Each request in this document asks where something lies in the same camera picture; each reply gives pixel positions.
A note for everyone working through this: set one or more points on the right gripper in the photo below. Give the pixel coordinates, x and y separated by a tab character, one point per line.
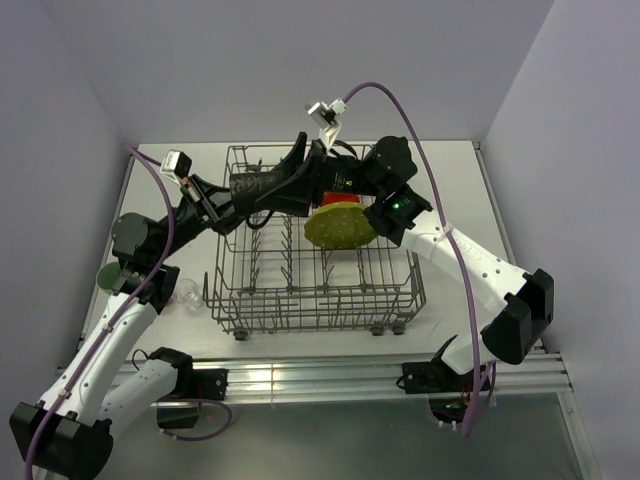
293	196

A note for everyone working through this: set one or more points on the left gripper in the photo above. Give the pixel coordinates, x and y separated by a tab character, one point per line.
195	191

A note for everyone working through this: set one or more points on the dark brown mug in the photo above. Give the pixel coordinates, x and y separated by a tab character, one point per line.
247	188

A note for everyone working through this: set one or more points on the orange bowl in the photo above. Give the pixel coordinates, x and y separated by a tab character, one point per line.
330	198

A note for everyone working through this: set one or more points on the green dotted plate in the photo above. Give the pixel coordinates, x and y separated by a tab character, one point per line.
339	226

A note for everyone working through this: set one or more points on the clear drinking glass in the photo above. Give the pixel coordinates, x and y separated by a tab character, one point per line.
187	294

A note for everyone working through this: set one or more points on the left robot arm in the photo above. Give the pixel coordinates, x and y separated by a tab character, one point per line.
71	429

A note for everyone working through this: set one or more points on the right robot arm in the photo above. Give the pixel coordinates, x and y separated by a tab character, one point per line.
521	303

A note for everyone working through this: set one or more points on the pale green cup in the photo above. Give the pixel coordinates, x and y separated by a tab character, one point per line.
107	276

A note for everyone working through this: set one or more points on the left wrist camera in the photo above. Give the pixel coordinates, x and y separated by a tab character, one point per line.
176	166

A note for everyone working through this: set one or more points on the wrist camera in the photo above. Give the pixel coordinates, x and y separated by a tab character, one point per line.
326	116
176	166

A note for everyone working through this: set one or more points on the grey wire dish rack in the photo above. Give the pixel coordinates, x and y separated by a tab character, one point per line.
274	280

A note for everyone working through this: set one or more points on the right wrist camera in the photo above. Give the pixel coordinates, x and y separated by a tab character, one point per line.
326	116

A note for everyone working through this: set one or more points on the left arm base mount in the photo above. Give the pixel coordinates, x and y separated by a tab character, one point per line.
199	407

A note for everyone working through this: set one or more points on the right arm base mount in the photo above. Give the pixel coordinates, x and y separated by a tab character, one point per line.
433	377

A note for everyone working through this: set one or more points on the aluminium mounting rail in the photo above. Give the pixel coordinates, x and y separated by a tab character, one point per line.
269	379

